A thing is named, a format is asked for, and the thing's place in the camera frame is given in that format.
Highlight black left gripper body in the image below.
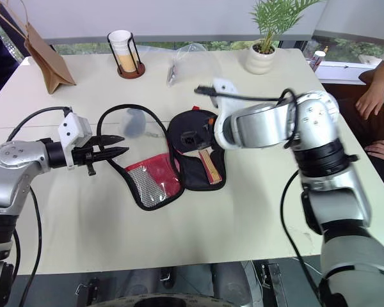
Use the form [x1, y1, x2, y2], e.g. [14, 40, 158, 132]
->
[70, 136, 100, 177]

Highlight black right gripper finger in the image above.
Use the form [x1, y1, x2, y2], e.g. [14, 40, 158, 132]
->
[180, 129, 205, 147]

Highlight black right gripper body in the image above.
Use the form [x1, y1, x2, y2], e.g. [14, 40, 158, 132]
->
[202, 115, 218, 134]

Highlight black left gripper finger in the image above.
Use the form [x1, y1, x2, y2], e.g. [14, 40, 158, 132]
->
[97, 146, 130, 160]
[97, 135, 125, 148]

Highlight black table tennis paddle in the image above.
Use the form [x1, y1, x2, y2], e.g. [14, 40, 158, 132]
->
[172, 111, 223, 186]

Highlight gray plush ball keychain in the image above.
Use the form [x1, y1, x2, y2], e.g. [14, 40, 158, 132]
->
[120, 107, 147, 139]

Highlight black red paddle case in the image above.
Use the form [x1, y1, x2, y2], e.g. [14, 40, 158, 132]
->
[97, 104, 227, 212]

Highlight person's right hand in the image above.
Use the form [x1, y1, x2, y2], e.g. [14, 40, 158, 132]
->
[355, 86, 384, 121]

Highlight clear plastic bag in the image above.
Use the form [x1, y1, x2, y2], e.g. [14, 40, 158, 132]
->
[166, 43, 212, 88]

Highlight cup stack in holder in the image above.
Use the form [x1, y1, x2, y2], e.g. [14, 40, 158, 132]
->
[107, 31, 147, 79]

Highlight white ribbed plant pot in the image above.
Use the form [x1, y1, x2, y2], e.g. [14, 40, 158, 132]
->
[244, 43, 280, 75]

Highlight white paper cup stack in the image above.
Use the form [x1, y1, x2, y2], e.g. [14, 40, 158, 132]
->
[109, 29, 138, 73]

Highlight brown paper bag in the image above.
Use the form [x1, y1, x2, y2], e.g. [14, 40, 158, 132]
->
[0, 0, 77, 95]

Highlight white tube with red print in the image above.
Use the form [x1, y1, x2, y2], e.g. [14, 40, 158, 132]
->
[310, 46, 329, 73]

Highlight green palm plant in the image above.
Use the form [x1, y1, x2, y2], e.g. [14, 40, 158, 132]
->
[248, 0, 326, 54]

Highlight white window ledge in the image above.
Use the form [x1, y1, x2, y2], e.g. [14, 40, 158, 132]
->
[315, 59, 379, 86]

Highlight person's dark brown trousers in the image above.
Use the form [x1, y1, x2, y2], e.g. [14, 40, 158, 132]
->
[321, 69, 384, 193]

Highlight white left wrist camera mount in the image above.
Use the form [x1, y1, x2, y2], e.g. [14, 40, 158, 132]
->
[58, 111, 93, 170]

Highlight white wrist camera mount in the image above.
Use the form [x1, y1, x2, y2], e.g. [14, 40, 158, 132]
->
[58, 111, 93, 170]
[211, 77, 244, 150]

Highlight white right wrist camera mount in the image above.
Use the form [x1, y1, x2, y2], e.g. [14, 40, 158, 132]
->
[211, 77, 244, 150]

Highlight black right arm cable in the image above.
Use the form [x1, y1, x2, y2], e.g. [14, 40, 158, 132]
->
[194, 84, 324, 307]

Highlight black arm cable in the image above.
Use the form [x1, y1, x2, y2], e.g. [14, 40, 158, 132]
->
[6, 106, 74, 307]
[194, 84, 324, 307]

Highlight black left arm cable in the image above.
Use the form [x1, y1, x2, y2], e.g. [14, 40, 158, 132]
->
[6, 106, 74, 307]

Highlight black metal bracket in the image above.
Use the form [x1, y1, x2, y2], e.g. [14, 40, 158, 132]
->
[76, 277, 100, 307]
[259, 262, 289, 307]

